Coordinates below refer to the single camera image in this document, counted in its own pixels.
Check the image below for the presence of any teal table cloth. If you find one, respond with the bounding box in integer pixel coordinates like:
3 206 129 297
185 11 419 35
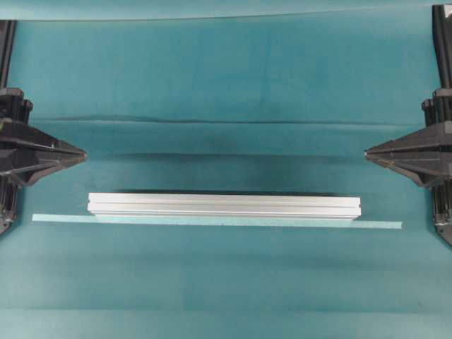
1 8 451 338

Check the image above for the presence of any light green tape strip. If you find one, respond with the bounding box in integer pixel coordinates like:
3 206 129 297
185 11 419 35
32 213 403 230

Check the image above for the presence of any black frame post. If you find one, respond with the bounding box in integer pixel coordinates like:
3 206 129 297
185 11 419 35
0 20 16 88
432 4 451 88

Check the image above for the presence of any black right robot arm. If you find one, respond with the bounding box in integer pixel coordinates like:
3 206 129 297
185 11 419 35
364 88 451 244

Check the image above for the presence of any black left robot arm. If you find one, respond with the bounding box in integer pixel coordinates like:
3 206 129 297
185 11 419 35
1 88 86 234

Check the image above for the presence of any silver aluminium extrusion rail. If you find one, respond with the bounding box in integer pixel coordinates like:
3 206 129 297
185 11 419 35
87 193 362 220

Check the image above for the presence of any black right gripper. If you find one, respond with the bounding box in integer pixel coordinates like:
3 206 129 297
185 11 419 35
364 123 451 187

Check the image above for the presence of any black left frame post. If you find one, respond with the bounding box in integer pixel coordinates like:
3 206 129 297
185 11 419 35
0 20 16 88

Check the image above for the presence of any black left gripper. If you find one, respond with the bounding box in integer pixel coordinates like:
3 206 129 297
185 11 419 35
1 121 87 187

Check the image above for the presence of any black right frame post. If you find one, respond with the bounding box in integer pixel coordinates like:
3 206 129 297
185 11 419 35
432 4 451 88

